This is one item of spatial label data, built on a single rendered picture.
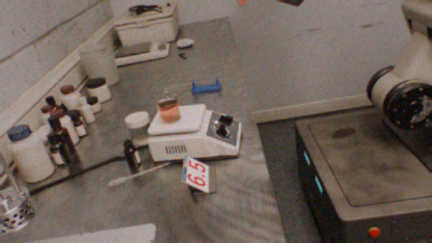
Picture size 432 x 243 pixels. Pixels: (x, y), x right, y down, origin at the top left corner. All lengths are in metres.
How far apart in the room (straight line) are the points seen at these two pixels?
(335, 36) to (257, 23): 0.49
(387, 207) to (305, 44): 1.37
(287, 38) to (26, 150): 1.77
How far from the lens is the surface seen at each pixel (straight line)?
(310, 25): 2.36
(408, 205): 1.29
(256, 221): 0.65
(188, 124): 0.79
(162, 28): 1.89
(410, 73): 1.37
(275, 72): 2.40
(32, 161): 0.94
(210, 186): 0.73
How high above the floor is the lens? 1.19
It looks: 28 degrees down
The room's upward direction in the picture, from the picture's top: 11 degrees counter-clockwise
